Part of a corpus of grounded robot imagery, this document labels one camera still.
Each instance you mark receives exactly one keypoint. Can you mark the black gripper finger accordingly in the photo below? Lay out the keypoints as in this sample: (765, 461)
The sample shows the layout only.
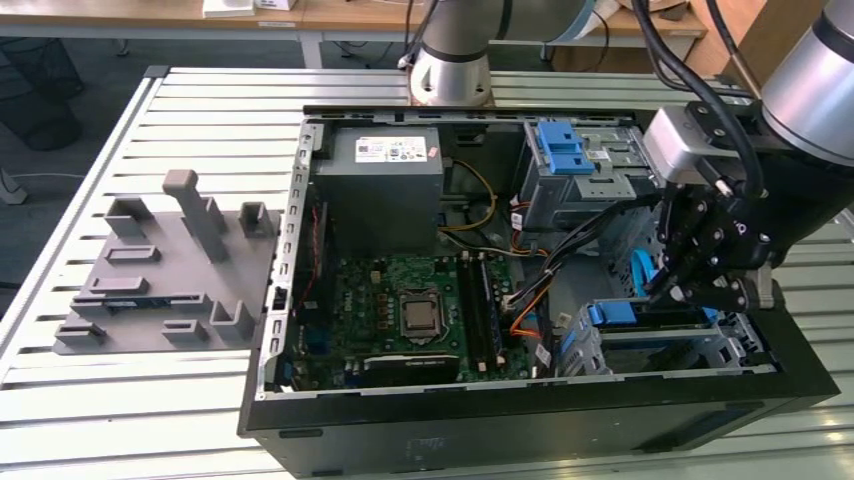
(728, 290)
(688, 235)

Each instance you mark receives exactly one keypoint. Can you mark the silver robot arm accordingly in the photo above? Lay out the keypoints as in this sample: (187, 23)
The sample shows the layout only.
(815, 90)

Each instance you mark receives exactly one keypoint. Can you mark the silver metal disk bay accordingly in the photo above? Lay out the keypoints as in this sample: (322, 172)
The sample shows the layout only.
(668, 336)

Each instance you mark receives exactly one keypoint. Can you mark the grey metal drive cage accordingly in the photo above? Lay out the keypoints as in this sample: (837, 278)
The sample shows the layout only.
(554, 195)

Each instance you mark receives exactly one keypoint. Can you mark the blue plastic drive latch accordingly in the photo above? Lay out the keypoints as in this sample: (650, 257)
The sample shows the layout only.
(568, 150)

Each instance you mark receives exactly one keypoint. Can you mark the RAM slot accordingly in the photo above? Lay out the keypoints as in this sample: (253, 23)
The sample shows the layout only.
(470, 310)
(485, 310)
(478, 310)

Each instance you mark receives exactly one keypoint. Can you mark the black open PC case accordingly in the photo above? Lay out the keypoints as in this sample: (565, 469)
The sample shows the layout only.
(534, 430)

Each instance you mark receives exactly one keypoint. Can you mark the silver CPU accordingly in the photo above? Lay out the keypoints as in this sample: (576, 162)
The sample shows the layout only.
(421, 315)

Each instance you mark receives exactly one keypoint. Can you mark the wooden cabinet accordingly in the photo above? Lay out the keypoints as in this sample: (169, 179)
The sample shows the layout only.
(781, 20)

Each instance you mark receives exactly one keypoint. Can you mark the CPU socket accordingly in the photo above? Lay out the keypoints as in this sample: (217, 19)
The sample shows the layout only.
(401, 320)

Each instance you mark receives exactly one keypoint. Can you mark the grey power supply box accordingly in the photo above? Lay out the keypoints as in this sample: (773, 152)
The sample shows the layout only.
(381, 210)

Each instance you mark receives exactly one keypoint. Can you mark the green motherboard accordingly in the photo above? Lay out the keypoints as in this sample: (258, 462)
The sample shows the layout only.
(374, 300)

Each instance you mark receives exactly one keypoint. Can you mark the black graphics card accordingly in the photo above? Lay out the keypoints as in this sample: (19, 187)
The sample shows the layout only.
(414, 370)

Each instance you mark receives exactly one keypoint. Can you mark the small white box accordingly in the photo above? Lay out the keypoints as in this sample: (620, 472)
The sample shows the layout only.
(275, 4)

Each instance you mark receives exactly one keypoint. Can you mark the grey parts rack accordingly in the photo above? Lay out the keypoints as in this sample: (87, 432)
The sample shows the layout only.
(174, 280)

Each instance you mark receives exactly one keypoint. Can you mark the large white box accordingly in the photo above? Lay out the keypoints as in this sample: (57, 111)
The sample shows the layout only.
(227, 9)

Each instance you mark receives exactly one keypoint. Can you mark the dark green RAM stick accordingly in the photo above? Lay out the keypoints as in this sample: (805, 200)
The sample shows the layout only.
(137, 303)

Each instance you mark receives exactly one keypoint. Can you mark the wooden desk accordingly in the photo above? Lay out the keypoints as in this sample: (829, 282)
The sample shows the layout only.
(167, 15)

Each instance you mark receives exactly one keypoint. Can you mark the black mesh waste bin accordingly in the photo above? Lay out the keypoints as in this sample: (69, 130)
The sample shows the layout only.
(41, 90)

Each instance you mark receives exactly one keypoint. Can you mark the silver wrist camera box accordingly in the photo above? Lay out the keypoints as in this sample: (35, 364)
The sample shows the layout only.
(688, 145)

